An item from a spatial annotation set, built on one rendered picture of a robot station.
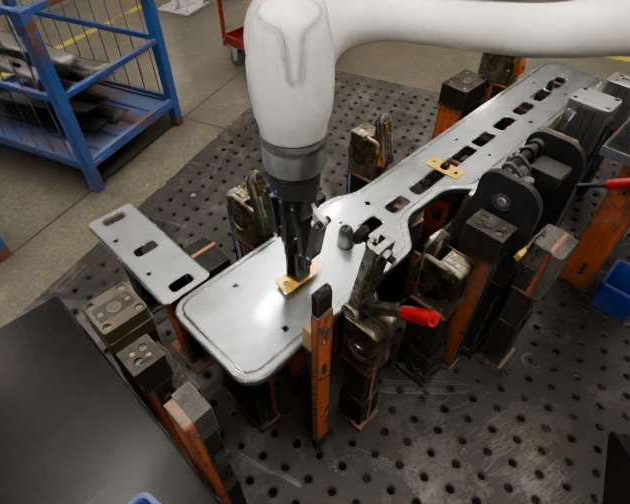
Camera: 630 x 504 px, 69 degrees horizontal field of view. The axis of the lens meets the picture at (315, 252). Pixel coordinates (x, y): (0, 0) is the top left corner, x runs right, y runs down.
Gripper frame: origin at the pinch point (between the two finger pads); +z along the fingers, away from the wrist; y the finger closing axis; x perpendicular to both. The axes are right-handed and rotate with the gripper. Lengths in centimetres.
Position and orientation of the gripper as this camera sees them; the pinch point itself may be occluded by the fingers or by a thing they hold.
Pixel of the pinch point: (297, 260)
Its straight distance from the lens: 80.0
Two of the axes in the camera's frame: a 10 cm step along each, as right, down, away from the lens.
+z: 0.0, 6.8, 7.3
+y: -7.1, -5.2, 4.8
